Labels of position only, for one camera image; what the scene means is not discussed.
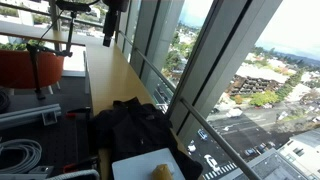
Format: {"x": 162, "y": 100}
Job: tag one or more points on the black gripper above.
{"x": 115, "y": 6}

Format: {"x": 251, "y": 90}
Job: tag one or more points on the black zip vest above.
{"x": 140, "y": 130}

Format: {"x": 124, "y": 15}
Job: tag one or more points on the grey window mullion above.
{"x": 156, "y": 33}
{"x": 226, "y": 50}

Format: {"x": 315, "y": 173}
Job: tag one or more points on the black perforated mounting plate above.
{"x": 63, "y": 143}

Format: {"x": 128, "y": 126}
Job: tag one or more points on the white flat board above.
{"x": 140, "y": 166}

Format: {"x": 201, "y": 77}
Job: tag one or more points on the yellow crumpled object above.
{"x": 162, "y": 172}

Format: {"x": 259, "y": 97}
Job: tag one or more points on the grey metal handrail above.
{"x": 216, "y": 137}

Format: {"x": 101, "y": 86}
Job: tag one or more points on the black camera on tripod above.
{"x": 71, "y": 5}

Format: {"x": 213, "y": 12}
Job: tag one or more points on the black camera tripod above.
{"x": 35, "y": 66}

